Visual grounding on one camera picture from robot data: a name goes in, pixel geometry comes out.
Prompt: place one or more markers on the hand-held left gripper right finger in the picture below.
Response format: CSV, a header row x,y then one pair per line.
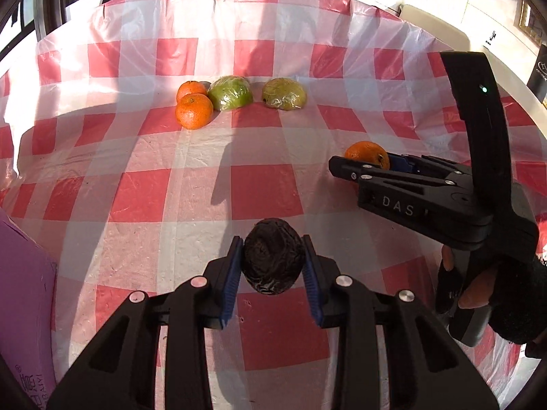
x,y
311,286

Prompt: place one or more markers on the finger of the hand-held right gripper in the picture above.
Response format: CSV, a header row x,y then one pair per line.
x,y
399,161
342,165

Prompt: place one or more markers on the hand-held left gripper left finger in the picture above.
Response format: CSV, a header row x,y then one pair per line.
x,y
231,282

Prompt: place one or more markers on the tangerine with leafy stem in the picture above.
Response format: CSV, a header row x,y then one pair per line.
x,y
363,150

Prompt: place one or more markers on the dark wrinkled passion fruit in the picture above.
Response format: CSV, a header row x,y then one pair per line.
x,y
273,256

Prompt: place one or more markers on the yellow-green plastic-wrapped apple half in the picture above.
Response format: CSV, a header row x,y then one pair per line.
x,y
284,94

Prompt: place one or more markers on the green plastic-wrapped apple half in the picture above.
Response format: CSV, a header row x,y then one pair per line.
x,y
230,92

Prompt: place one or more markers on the purple rimmed white cardboard box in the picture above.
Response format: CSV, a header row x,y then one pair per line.
x,y
21,307

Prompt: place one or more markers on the person's right hand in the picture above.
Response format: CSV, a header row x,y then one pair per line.
x,y
517,299

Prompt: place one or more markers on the red white checkered tablecloth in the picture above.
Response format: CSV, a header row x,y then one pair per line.
x,y
265,188

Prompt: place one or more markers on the black sign board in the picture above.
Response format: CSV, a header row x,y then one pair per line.
x,y
539,77

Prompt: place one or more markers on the dark framed window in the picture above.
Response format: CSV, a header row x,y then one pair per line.
x,y
55,4

